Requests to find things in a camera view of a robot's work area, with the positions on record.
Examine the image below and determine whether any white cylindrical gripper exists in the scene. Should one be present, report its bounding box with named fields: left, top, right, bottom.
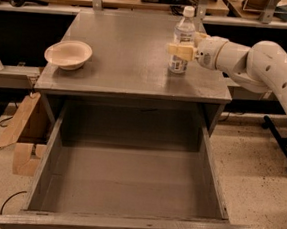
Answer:
left=167, top=32, right=228, bottom=70

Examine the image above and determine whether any clear plastic water bottle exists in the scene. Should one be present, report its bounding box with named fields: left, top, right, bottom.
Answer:
left=168, top=6, right=195, bottom=75

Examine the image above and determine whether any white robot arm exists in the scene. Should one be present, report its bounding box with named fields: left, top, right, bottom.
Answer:
left=167, top=33, right=287, bottom=115

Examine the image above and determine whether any grey cabinet counter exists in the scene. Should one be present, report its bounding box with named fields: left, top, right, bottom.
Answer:
left=35, top=10, right=231, bottom=132

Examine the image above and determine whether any open grey top drawer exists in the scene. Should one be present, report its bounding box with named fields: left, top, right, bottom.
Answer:
left=0, top=103, right=250, bottom=229

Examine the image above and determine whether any white paper bowl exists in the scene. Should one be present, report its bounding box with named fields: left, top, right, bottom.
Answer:
left=44, top=40, right=93, bottom=71

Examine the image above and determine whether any black stand leg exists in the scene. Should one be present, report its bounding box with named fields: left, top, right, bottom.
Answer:
left=262, top=115, right=287, bottom=159

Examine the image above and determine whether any wooden board left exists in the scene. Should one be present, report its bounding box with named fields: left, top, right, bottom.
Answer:
left=0, top=92, right=41, bottom=148

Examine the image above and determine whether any wooden block on floor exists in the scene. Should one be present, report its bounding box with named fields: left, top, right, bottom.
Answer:
left=12, top=143, right=46, bottom=177

